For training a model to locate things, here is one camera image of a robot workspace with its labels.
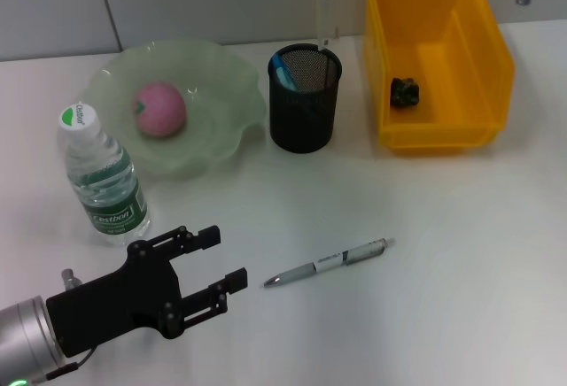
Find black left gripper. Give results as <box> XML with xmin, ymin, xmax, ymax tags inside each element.
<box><xmin>46</xmin><ymin>225</ymin><xmax>249</xmax><ymax>359</ymax></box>

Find clear water bottle green label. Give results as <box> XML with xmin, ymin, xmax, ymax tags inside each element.
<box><xmin>56</xmin><ymin>102</ymin><xmax>151</xmax><ymax>245</ymax></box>

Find grey retractable pen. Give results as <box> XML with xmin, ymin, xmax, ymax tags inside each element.
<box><xmin>264</xmin><ymin>237</ymin><xmax>395</xmax><ymax>290</ymax></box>

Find pink peach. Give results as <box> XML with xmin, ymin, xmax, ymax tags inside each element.
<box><xmin>131</xmin><ymin>81</ymin><xmax>187</xmax><ymax>139</ymax></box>

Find blue scissors with sheath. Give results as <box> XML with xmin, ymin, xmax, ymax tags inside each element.
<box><xmin>271</xmin><ymin>52</ymin><xmax>298</xmax><ymax>92</ymax></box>

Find green plastic wrapper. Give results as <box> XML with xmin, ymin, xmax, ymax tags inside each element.
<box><xmin>389</xmin><ymin>76</ymin><xmax>421</xmax><ymax>108</ymax></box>

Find transparent plastic ruler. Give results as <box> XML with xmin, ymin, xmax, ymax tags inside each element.
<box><xmin>316</xmin><ymin>0</ymin><xmax>341</xmax><ymax>50</ymax></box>

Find pale green glass fruit plate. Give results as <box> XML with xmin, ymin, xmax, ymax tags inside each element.
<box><xmin>83</xmin><ymin>38</ymin><xmax>268</xmax><ymax>180</ymax></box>

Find black mesh pen holder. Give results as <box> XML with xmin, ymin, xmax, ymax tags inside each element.
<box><xmin>268</xmin><ymin>43</ymin><xmax>343</xmax><ymax>153</ymax></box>

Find yellow plastic storage bin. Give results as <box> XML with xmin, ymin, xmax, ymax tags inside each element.
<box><xmin>362</xmin><ymin>0</ymin><xmax>517</xmax><ymax>157</ymax></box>

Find grey left arm cable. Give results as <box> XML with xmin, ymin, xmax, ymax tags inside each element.
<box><xmin>30</xmin><ymin>345</ymin><xmax>97</xmax><ymax>382</ymax></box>

